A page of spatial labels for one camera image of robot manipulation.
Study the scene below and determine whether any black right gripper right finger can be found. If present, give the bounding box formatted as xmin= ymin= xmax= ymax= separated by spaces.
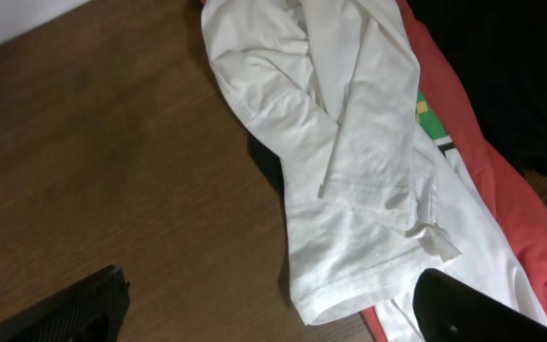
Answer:
xmin=412 ymin=269 xmax=547 ymax=342

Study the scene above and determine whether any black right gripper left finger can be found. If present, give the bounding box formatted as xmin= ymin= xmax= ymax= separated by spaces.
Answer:
xmin=0 ymin=265 xmax=130 ymax=342

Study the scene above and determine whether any white shirt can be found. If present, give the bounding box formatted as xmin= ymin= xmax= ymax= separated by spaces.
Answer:
xmin=199 ymin=0 xmax=547 ymax=342

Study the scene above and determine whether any red garment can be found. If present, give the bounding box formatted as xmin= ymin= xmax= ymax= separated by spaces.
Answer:
xmin=199 ymin=0 xmax=547 ymax=342

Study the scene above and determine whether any dark grey garment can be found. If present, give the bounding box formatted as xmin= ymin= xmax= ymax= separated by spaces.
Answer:
xmin=247 ymin=133 xmax=284 ymax=198

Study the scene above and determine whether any black garment in pile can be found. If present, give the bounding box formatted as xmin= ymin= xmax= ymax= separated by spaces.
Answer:
xmin=408 ymin=0 xmax=547 ymax=176

